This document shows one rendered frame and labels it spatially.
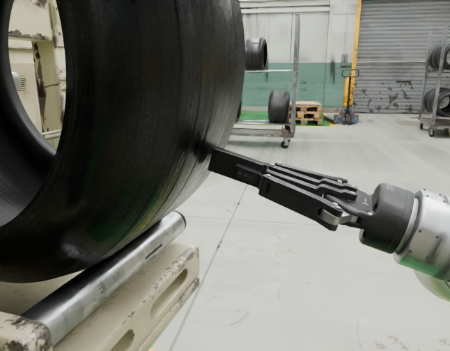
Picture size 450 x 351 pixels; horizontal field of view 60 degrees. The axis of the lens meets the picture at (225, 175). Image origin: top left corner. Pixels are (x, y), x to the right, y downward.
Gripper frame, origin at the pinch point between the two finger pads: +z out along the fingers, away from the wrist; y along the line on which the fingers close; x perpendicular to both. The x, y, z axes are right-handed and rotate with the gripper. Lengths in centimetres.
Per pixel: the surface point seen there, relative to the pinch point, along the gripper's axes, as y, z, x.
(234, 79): -0.8, 3.4, -10.2
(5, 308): 7.9, 27.2, 30.7
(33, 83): -317, 336, 91
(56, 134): -35, 58, 20
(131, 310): 9.5, 6.1, 19.1
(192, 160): 7.0, 3.4, -1.3
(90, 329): 14.2, 8.5, 19.7
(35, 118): -317, 329, 130
